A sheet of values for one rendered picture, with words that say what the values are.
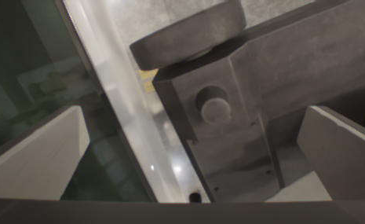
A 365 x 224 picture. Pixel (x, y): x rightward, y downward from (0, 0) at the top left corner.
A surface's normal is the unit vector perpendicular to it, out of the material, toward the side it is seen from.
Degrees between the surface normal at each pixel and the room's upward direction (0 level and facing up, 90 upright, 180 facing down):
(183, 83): 0
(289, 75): 0
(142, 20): 0
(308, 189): 90
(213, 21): 25
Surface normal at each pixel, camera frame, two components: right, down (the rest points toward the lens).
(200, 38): 0.11, 0.39
